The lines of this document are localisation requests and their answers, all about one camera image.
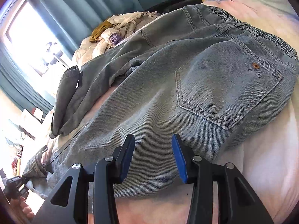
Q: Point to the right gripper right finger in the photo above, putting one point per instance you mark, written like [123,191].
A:
[237,201]

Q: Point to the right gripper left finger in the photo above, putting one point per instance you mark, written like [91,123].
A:
[68,201]

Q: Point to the blue denim jeans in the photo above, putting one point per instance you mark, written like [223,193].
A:
[197,71]

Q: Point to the pile of beige clothes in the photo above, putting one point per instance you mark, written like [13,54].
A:
[110,33]

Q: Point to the person's left hand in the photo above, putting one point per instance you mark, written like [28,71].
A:
[21,208]

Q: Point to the teal curtain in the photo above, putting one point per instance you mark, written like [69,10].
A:
[30,29]

